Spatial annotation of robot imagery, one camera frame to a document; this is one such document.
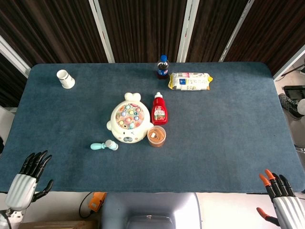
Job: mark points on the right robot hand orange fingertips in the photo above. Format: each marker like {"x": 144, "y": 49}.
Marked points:
{"x": 289, "y": 210}

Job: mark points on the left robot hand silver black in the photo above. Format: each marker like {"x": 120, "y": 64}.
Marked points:
{"x": 20, "y": 190}

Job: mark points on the mint green toy hammer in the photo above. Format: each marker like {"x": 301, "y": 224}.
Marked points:
{"x": 97, "y": 145}

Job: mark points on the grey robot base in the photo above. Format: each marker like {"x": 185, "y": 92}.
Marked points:
{"x": 152, "y": 207}

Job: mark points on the white whale whack toy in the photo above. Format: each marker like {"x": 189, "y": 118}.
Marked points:
{"x": 133, "y": 133}

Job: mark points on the orange device on floor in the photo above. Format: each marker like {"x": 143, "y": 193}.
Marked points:
{"x": 97, "y": 202}

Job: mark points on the blue velvet tablecloth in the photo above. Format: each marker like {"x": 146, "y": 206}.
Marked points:
{"x": 214, "y": 143}

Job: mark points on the grey black sneaker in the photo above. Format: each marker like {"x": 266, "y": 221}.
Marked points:
{"x": 289, "y": 106}

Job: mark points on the black flat case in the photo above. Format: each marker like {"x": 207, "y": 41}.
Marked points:
{"x": 295, "y": 91}

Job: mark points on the white paper cup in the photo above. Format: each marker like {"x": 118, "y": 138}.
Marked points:
{"x": 66, "y": 81}

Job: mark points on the red ketchup squeeze bottle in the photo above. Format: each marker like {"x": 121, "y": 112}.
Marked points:
{"x": 159, "y": 114}

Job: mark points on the white yellow snack package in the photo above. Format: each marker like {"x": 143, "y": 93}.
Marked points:
{"x": 190, "y": 82}

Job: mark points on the Pepsi cola bottle blue cap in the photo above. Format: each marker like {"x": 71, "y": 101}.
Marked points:
{"x": 163, "y": 70}

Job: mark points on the dark brown pleated curtain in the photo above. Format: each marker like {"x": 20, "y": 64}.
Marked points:
{"x": 147, "y": 28}

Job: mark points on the white partition post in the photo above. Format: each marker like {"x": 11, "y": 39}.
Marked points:
{"x": 236, "y": 31}
{"x": 188, "y": 31}
{"x": 102, "y": 31}
{"x": 12, "y": 56}
{"x": 289, "y": 63}

